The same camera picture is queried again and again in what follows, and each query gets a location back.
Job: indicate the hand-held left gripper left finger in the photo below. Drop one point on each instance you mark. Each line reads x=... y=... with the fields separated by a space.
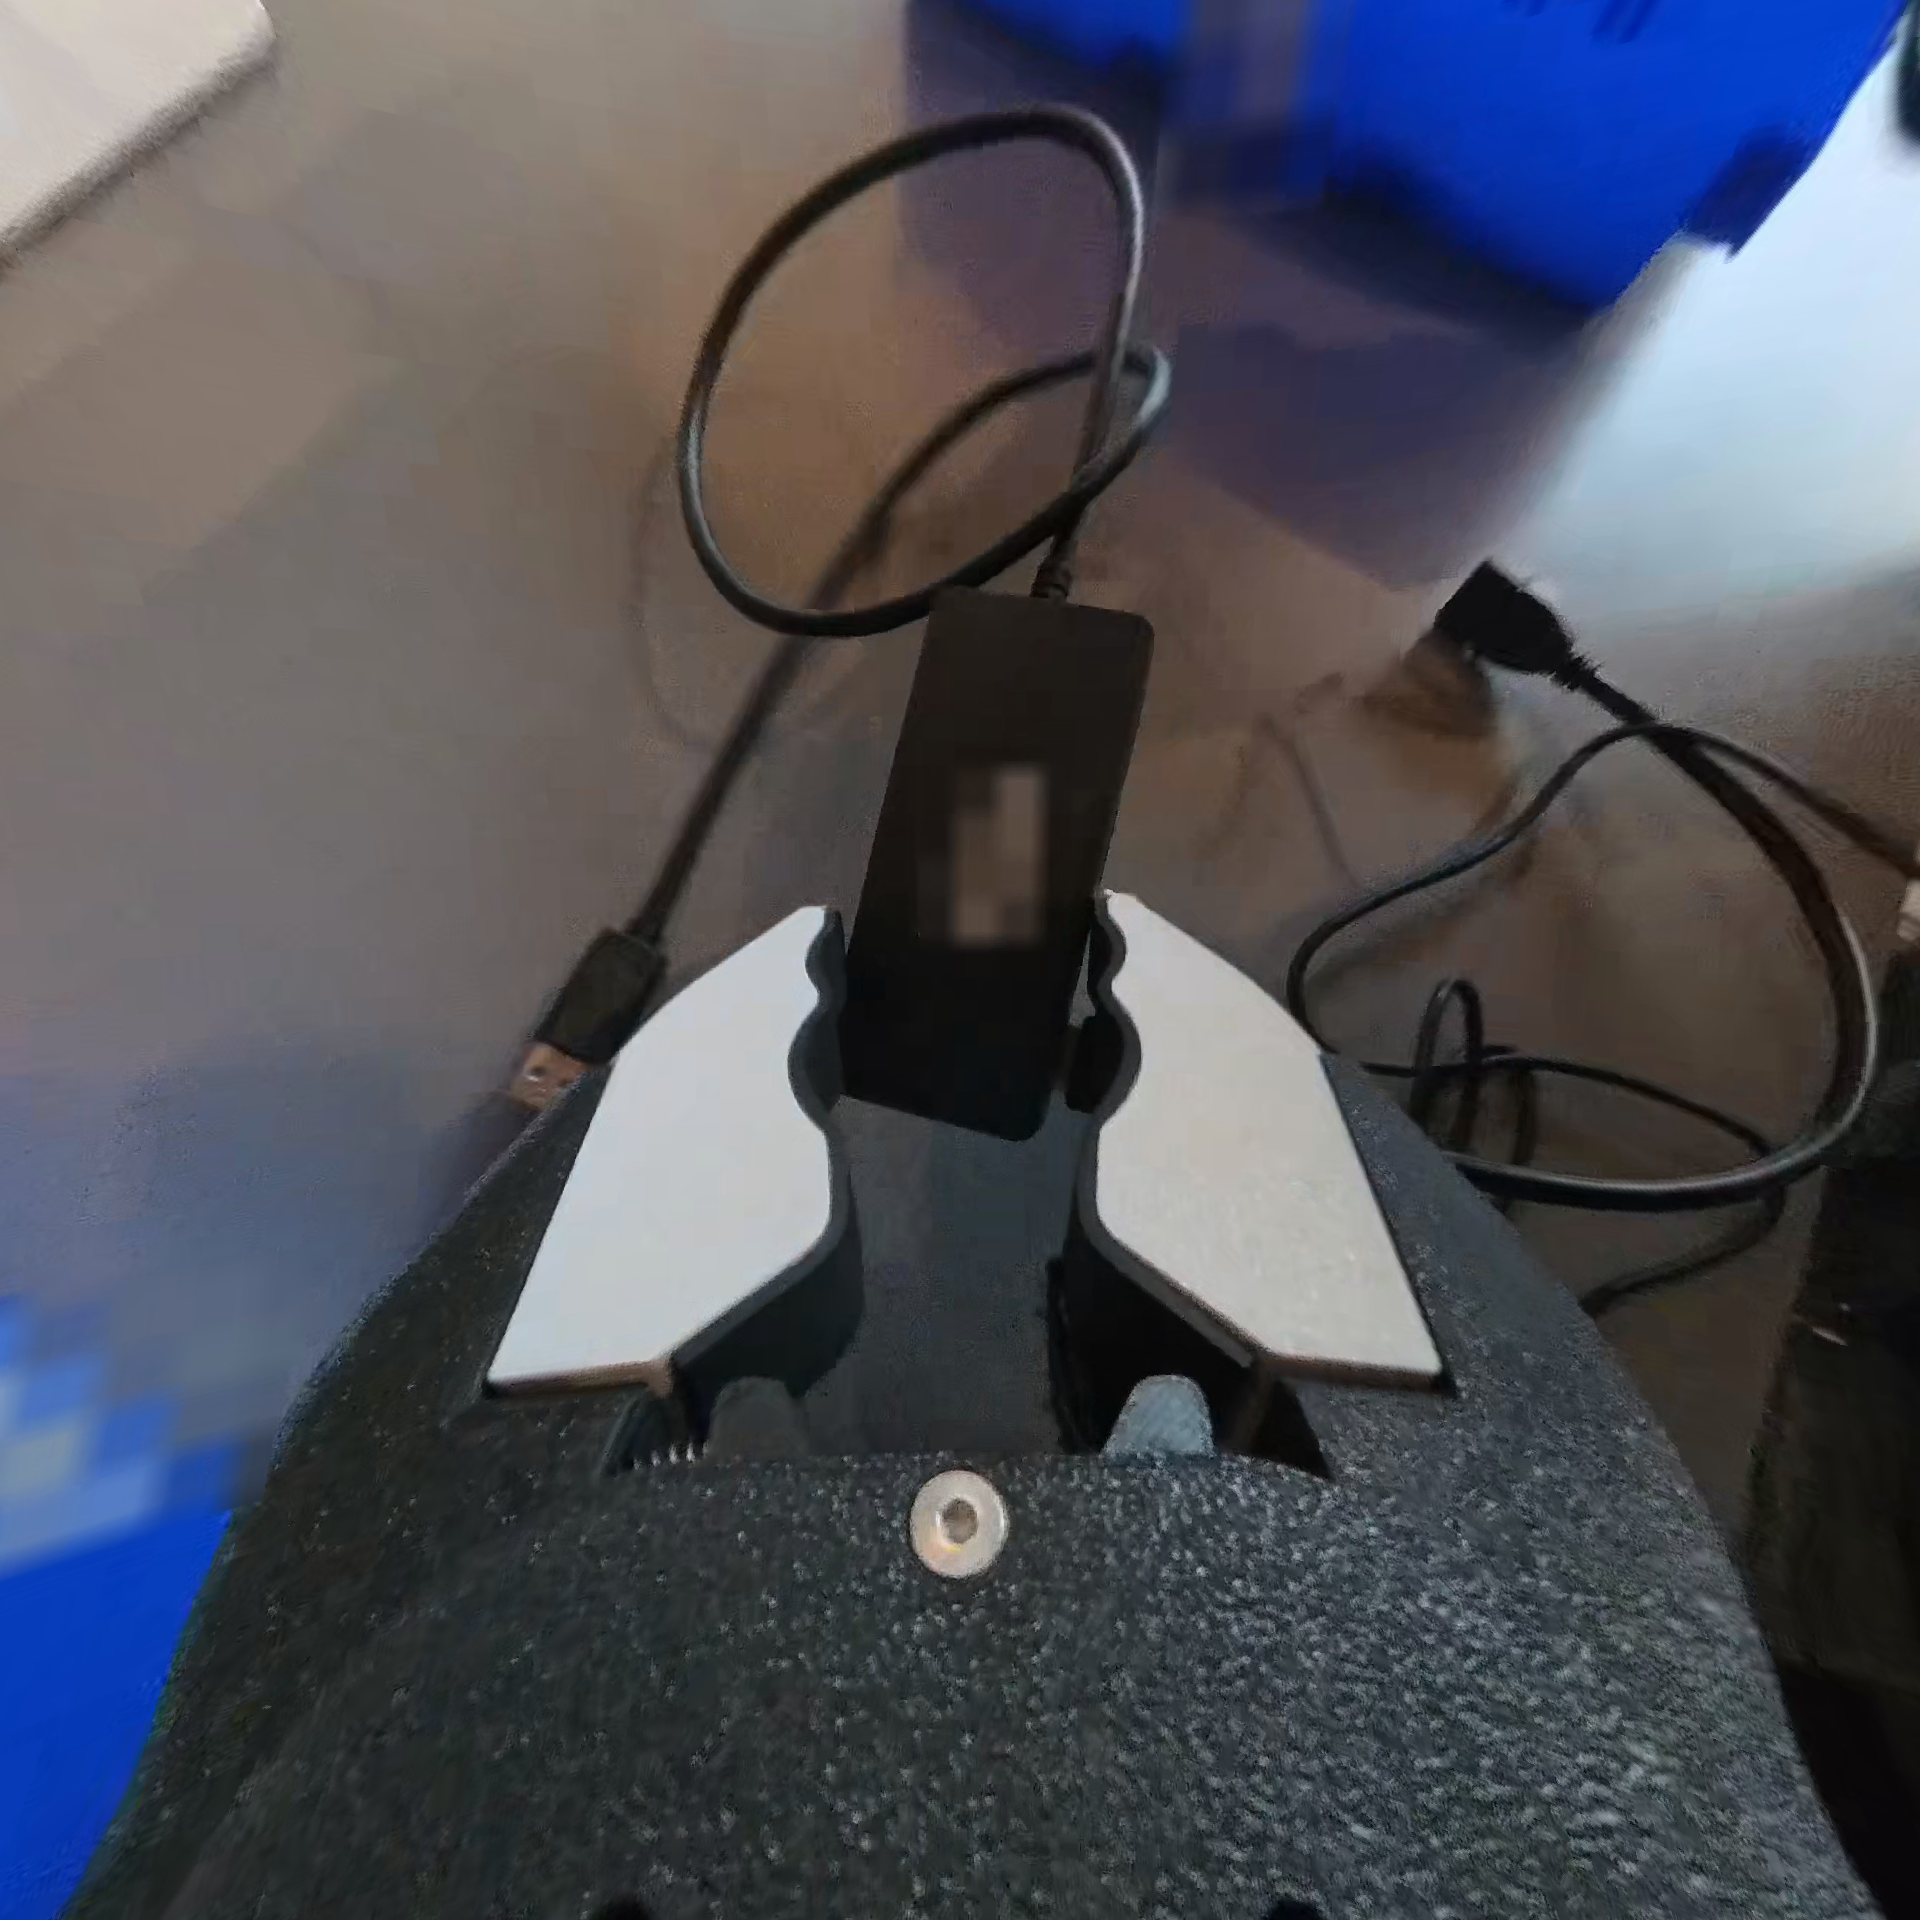
x=675 y=1200

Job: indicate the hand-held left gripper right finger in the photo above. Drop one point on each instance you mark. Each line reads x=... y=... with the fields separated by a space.
x=1261 y=1200

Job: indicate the black usb hub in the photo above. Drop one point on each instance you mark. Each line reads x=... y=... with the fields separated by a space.
x=990 y=989

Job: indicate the white document stand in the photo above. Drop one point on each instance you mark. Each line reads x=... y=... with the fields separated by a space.
x=106 y=92

